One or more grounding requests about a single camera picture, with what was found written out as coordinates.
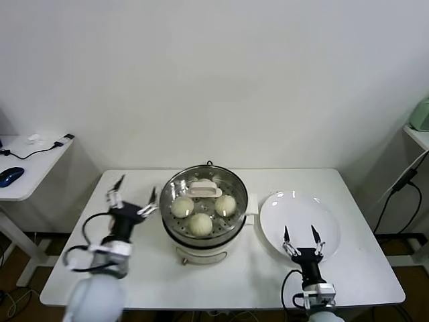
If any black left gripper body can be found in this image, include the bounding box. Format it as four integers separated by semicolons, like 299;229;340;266
110;201;150;241

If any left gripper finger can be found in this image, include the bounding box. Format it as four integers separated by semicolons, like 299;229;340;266
136;186;158;218
106;174;127;211

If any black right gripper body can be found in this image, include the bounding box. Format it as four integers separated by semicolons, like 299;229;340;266
290;248;324;286

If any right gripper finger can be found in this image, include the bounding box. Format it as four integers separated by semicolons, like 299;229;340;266
282;225;301;258
310;224;326;258

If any white steamed baozi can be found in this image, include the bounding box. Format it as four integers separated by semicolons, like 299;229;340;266
171;196;194;218
187;213;214;238
214;195;237;217

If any glass pot lid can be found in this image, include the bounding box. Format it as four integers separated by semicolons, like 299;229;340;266
159;164;249;239

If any stainless steel steamer basket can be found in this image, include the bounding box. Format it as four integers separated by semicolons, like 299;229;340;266
149;164;259;248

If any white round plate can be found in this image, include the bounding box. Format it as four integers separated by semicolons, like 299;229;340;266
259;190;341;264

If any cream electric cooking pot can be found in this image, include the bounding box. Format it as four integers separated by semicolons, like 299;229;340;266
147;199;259;268

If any white side desk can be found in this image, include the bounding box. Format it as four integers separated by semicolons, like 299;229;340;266
0;133;74;289

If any blue computer mouse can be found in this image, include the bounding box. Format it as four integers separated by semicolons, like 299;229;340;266
0;166;25;188

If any white side shelf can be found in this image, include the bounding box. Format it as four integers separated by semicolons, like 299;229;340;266
402;123;429;151

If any pale green appliance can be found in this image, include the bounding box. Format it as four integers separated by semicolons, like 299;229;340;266
408;95;429;132

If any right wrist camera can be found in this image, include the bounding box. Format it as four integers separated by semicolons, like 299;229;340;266
294;283;337;308

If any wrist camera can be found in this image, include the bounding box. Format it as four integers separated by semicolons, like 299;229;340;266
294;283;337;308
88;241;132;258

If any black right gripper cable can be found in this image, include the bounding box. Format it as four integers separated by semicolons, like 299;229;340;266
280;268;304;311

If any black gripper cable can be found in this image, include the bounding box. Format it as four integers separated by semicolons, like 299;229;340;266
280;268;304;311
63;211;117;272

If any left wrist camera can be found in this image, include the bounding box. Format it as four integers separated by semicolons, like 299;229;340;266
88;241;132;258

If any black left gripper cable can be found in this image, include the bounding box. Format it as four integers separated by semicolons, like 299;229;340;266
63;211;117;272

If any black desk cable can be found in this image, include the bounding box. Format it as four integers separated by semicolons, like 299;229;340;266
0;142;64;161

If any black power adapter cable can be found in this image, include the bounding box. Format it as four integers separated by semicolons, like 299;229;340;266
372;167;422;235

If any thin white cable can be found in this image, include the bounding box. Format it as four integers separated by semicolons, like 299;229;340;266
375;152;426;205

